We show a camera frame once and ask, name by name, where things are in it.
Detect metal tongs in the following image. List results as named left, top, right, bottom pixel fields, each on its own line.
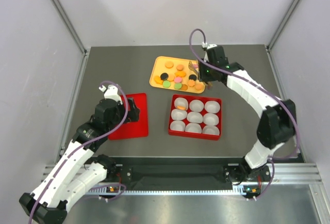
left=188, top=60, right=212, bottom=90

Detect black sandwich cookie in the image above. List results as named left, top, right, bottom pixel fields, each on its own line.
left=189, top=74, right=197, bottom=81
left=160, top=73, right=169, bottom=81

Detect orange flower cookie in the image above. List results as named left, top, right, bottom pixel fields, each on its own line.
left=188, top=79, right=195, bottom=87

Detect orange round cookie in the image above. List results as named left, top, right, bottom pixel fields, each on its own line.
left=176, top=65, right=184, bottom=71
left=165, top=61, right=174, bottom=69

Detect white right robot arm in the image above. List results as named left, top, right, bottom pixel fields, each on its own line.
left=199, top=42, right=296, bottom=185

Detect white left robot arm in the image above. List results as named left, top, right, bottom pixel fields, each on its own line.
left=19, top=95, right=140, bottom=223

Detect red box lid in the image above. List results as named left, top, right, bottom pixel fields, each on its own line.
left=108, top=93, right=149, bottom=140

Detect brown chip cookie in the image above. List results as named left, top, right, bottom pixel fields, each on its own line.
left=181, top=84, right=188, bottom=91

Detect yellow fish cookie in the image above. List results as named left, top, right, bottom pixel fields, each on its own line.
left=175, top=71, right=186, bottom=78

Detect green sandwich cookie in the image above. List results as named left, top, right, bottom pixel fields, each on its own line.
left=162, top=81, right=171, bottom=88
left=174, top=83, right=182, bottom=90

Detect yellow tray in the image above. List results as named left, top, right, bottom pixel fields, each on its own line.
left=149, top=56, right=206, bottom=94

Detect red cookie box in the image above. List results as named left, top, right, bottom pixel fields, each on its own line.
left=168, top=94, right=222, bottom=141

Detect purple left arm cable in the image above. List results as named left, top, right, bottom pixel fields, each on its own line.
left=27, top=81, right=129, bottom=223

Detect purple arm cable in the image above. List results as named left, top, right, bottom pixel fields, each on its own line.
left=27, top=81, right=129, bottom=223
left=189, top=29, right=301, bottom=199

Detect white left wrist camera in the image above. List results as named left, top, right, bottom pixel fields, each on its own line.
left=98, top=85, right=122, bottom=104

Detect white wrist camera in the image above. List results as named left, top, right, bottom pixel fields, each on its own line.
left=202, top=42, right=217, bottom=51
left=98, top=85, right=122, bottom=104

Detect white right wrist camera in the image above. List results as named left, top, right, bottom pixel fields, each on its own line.
left=202, top=42, right=217, bottom=51

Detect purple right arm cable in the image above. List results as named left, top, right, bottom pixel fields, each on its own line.
left=189, top=29, right=301, bottom=199

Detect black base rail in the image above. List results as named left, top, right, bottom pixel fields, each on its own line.
left=113, top=156, right=270, bottom=191

